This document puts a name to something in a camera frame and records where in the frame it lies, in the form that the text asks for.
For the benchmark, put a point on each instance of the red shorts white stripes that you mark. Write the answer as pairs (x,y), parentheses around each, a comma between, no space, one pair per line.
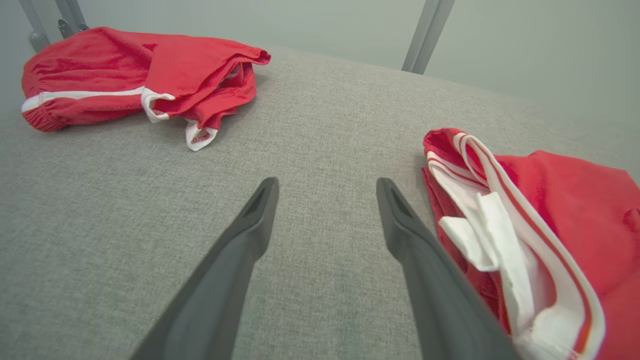
(100,65)

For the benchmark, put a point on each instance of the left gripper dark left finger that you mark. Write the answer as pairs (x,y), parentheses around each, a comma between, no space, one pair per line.
(220,290)

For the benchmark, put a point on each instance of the grey partition post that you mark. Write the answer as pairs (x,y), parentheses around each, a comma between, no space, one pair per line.
(420,35)
(36,25)
(72,12)
(436,30)

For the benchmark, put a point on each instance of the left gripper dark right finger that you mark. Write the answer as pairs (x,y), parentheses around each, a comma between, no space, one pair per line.
(440,300)

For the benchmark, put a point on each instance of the red Bulls 23 jersey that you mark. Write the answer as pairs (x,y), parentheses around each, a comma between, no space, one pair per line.
(575,210)

